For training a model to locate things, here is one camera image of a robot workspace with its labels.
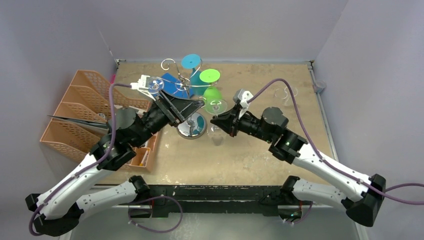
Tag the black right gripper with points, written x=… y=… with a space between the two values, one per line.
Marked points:
x=235 y=120

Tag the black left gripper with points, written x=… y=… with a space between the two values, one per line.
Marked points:
x=181 y=107

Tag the clear wine glass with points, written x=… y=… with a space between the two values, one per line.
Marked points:
x=283 y=97
x=216 y=107
x=154 y=84

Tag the blue plastic wine glass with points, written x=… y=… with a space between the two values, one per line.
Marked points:
x=194 y=62

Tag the green plastic wine glass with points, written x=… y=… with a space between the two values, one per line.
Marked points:
x=210 y=77

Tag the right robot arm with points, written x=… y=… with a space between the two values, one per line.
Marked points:
x=346 y=189

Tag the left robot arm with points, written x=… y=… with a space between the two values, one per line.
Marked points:
x=60 y=209

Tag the chrome wine glass rack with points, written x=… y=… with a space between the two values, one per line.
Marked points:
x=195 y=126

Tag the blue square mat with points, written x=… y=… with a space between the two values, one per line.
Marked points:
x=173 y=86

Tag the orange plastic desk organizer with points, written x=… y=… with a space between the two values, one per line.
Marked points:
x=87 y=98

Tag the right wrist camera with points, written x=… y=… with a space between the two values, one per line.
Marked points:
x=242 y=101

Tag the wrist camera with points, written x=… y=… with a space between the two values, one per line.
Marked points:
x=242 y=101
x=141 y=86

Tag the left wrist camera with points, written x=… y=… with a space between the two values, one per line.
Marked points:
x=141 y=86

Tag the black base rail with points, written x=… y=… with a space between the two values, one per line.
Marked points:
x=267 y=200

